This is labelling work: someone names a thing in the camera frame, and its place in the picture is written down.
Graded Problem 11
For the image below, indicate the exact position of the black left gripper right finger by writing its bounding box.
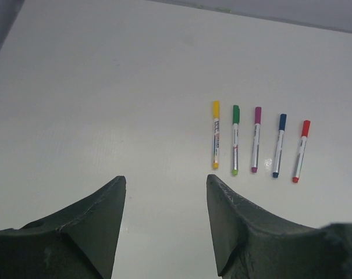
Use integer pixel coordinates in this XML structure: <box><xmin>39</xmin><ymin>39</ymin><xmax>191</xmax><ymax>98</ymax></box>
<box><xmin>207</xmin><ymin>174</ymin><xmax>352</xmax><ymax>278</ymax></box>

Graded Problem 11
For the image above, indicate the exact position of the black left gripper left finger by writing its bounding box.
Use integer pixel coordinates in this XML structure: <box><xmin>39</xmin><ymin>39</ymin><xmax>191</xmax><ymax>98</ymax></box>
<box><xmin>0</xmin><ymin>176</ymin><xmax>126</xmax><ymax>278</ymax></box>

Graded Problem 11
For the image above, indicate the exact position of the yellow pen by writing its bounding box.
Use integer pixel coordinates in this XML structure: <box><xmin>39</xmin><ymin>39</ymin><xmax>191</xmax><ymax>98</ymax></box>
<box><xmin>212</xmin><ymin>117</ymin><xmax>220</xmax><ymax>170</ymax></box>

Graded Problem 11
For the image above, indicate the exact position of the red pen cap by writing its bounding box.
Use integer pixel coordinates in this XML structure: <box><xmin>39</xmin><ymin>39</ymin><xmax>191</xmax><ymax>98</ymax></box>
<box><xmin>301</xmin><ymin>120</ymin><xmax>311</xmax><ymax>137</ymax></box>

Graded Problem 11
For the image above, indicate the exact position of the blue pen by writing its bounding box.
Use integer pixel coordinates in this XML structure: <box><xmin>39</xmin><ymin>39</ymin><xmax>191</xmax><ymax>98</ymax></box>
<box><xmin>272</xmin><ymin>130</ymin><xmax>285</xmax><ymax>178</ymax></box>

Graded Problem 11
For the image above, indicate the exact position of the red pen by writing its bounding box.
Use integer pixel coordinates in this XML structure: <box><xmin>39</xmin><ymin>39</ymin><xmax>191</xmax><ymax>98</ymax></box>
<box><xmin>292</xmin><ymin>136</ymin><xmax>308</xmax><ymax>183</ymax></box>

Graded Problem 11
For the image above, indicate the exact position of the blue pen cap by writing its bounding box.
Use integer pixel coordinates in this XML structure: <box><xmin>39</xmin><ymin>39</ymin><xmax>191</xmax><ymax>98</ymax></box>
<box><xmin>279</xmin><ymin>114</ymin><xmax>287</xmax><ymax>131</ymax></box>

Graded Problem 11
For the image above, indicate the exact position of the green pen cap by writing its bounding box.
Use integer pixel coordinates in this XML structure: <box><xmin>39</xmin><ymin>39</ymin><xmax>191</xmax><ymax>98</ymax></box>
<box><xmin>233</xmin><ymin>105</ymin><xmax>240</xmax><ymax>124</ymax></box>

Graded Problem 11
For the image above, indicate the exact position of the purple pen cap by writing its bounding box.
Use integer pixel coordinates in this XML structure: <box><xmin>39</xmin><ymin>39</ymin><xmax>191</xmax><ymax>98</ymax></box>
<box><xmin>254</xmin><ymin>106</ymin><xmax>262</xmax><ymax>124</ymax></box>

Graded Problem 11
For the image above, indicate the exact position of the purple pen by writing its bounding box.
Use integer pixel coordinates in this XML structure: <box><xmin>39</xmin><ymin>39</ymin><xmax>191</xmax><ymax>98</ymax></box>
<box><xmin>250</xmin><ymin>106</ymin><xmax>263</xmax><ymax>174</ymax></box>

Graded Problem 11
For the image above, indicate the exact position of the green pen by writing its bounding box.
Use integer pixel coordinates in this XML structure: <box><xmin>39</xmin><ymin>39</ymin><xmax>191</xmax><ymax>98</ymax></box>
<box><xmin>230</xmin><ymin>104</ymin><xmax>241</xmax><ymax>176</ymax></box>

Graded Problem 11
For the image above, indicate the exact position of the yellow pen cap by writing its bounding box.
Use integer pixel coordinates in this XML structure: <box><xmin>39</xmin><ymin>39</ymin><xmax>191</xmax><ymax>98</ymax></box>
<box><xmin>212</xmin><ymin>101</ymin><xmax>220</xmax><ymax>119</ymax></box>

